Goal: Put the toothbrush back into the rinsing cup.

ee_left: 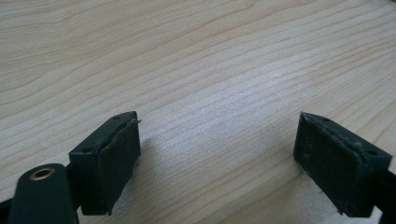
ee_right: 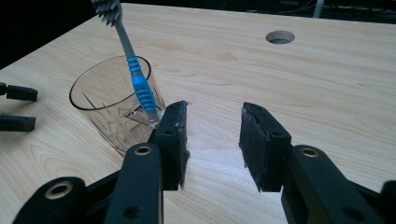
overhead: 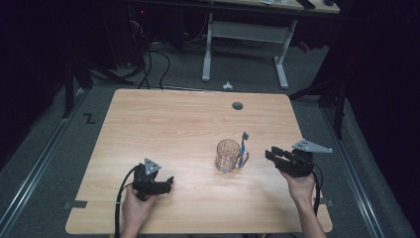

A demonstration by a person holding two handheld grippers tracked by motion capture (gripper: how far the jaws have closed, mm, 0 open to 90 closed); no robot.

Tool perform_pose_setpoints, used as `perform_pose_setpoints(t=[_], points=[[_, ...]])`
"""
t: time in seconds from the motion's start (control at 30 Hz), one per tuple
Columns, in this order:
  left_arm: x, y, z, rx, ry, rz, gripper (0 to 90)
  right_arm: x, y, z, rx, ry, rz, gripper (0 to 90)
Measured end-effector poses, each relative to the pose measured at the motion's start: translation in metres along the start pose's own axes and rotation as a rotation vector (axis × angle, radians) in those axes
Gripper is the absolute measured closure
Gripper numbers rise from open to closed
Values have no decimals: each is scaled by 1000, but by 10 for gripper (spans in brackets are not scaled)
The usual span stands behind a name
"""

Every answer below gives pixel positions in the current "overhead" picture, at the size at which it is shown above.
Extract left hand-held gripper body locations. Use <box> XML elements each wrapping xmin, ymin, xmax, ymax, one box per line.
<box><xmin>132</xmin><ymin>157</ymin><xmax>168</xmax><ymax>201</ymax></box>

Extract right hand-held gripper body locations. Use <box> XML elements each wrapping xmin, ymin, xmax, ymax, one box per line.
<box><xmin>278</xmin><ymin>138</ymin><xmax>334</xmax><ymax>179</ymax></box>

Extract blue toothbrush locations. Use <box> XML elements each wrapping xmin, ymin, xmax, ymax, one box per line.
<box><xmin>238</xmin><ymin>131</ymin><xmax>250</xmax><ymax>169</ymax></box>

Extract clear glass mug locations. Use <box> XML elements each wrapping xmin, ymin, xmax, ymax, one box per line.
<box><xmin>214</xmin><ymin>138</ymin><xmax>251</xmax><ymax>174</ymax></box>

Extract person's right hand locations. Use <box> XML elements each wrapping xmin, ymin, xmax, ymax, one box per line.
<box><xmin>279</xmin><ymin>171</ymin><xmax>317</xmax><ymax>206</ymax></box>

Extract person's left hand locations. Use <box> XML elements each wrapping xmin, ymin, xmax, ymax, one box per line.
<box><xmin>121</xmin><ymin>184</ymin><xmax>157</xmax><ymax>229</ymax></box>

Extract grey tape strip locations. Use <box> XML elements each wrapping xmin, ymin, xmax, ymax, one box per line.
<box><xmin>318</xmin><ymin>196</ymin><xmax>335</xmax><ymax>208</ymax></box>
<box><xmin>62</xmin><ymin>199</ymin><xmax>89</xmax><ymax>210</ymax></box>

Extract black metal stand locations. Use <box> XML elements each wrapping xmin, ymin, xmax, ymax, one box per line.
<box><xmin>287</xmin><ymin>73</ymin><xmax>349</xmax><ymax>141</ymax></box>
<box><xmin>61</xmin><ymin>54</ymin><xmax>95</xmax><ymax>119</ymax></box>

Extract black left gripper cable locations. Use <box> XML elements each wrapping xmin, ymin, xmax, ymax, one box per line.
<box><xmin>114</xmin><ymin>164</ymin><xmax>140</xmax><ymax>238</ymax></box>

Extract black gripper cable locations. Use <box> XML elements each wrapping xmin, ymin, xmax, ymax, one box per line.
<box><xmin>310</xmin><ymin>163</ymin><xmax>325</xmax><ymax>216</ymax></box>
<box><xmin>114</xmin><ymin>164</ymin><xmax>140</xmax><ymax>238</ymax></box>

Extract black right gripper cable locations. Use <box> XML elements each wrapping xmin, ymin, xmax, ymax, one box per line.
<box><xmin>310</xmin><ymin>163</ymin><xmax>325</xmax><ymax>216</ymax></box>

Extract metal floor rail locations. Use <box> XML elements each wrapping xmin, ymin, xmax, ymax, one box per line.
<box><xmin>320</xmin><ymin>107</ymin><xmax>386</xmax><ymax>238</ymax></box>
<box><xmin>0</xmin><ymin>88</ymin><xmax>87</xmax><ymax>231</ymax></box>

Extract black floor cables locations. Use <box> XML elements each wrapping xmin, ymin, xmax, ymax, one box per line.
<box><xmin>127</xmin><ymin>19</ymin><xmax>172</xmax><ymax>91</ymax></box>

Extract desk with white frame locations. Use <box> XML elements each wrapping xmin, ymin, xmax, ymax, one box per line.
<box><xmin>184</xmin><ymin>0</ymin><xmax>341</xmax><ymax>91</ymax></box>

